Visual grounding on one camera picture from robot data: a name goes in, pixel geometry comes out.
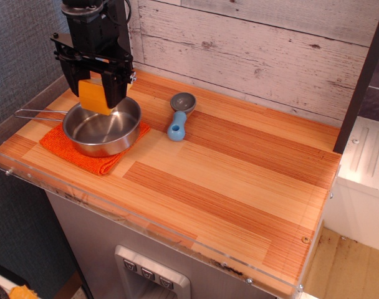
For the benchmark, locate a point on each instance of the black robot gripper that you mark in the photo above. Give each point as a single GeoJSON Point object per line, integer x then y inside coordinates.
{"type": "Point", "coordinates": [91, 46]}

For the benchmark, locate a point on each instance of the yellow cheese wedge toy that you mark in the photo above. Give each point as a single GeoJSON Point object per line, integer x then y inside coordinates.
{"type": "Point", "coordinates": [92, 96]}

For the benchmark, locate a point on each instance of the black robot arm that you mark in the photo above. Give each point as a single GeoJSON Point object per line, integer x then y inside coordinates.
{"type": "Point", "coordinates": [83, 7]}

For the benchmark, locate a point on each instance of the stainless steel pot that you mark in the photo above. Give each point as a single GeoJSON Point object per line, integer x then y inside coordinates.
{"type": "Point", "coordinates": [99, 136]}

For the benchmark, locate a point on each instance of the blue grey toy scoop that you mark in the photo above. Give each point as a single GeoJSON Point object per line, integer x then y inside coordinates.
{"type": "Point", "coordinates": [183, 104]}

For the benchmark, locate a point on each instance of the clear acrylic table guard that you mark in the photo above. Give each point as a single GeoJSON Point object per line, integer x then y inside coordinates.
{"type": "Point", "coordinates": [243, 191]}

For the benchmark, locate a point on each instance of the grey toy fridge cabinet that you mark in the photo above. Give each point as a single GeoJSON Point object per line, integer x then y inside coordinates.
{"type": "Point", "coordinates": [94, 240]}

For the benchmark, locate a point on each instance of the silver dispenser panel with buttons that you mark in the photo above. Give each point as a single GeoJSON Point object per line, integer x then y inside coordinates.
{"type": "Point", "coordinates": [147, 274]}

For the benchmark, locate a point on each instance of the orange black object bottom left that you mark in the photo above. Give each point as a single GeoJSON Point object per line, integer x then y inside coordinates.
{"type": "Point", "coordinates": [20, 292]}

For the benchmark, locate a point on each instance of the white toy sink counter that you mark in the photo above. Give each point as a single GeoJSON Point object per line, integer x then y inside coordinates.
{"type": "Point", "coordinates": [352, 209]}

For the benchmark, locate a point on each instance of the dark left frame post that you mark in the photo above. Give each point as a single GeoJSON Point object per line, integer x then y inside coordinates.
{"type": "Point", "coordinates": [121, 12]}

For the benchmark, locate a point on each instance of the dark frame post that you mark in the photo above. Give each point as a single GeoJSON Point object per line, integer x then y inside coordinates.
{"type": "Point", "coordinates": [355, 104]}
{"type": "Point", "coordinates": [121, 12]}

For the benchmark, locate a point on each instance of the dark right frame post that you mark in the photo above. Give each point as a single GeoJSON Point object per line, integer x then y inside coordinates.
{"type": "Point", "coordinates": [355, 104]}

